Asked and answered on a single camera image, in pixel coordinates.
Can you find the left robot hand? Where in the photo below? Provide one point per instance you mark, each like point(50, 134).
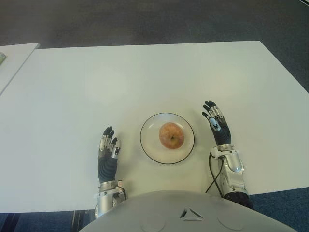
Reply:
point(106, 169)

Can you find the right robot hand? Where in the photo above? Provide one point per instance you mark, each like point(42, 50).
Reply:
point(222, 133)

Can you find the red yellow apple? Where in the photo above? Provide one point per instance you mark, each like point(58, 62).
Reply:
point(171, 135)

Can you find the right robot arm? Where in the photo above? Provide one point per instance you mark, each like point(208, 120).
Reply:
point(234, 174)

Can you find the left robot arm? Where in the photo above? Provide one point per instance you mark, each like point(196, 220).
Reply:
point(106, 200)

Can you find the white plate with black rim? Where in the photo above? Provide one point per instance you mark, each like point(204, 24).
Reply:
point(150, 152)

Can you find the grey robot torso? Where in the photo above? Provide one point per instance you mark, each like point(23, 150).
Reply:
point(181, 212)

